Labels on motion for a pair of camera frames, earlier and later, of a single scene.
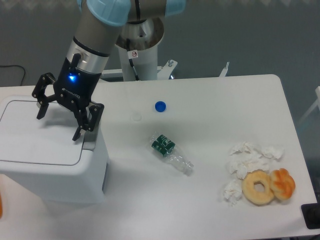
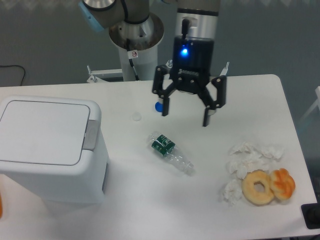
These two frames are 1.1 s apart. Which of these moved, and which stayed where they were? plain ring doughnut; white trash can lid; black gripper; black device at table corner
Moved: black gripper
Stayed: white trash can lid; plain ring doughnut; black device at table corner
